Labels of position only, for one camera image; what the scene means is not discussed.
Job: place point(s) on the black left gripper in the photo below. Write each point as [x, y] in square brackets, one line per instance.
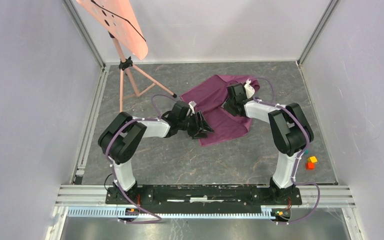
[200, 134]

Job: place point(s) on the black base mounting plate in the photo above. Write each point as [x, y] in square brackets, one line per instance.
[212, 198]

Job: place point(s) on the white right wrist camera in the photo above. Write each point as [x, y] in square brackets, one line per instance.
[249, 89]

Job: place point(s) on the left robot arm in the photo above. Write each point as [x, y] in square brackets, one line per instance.
[120, 140]

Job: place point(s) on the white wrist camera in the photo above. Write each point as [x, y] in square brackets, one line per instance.
[191, 105]
[249, 89]

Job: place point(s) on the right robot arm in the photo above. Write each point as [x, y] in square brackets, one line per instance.
[290, 131]

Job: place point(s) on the red cube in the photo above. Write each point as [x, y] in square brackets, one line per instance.
[310, 166]

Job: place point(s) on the slotted cable duct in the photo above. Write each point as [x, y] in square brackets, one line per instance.
[126, 213]

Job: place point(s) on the yellow cube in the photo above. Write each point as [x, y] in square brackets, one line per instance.
[312, 159]

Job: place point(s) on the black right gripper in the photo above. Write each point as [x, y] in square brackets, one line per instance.
[227, 106]

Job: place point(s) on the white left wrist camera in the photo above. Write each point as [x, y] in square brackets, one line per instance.
[191, 105]

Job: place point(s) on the pink music stand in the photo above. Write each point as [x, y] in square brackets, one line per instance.
[118, 18]

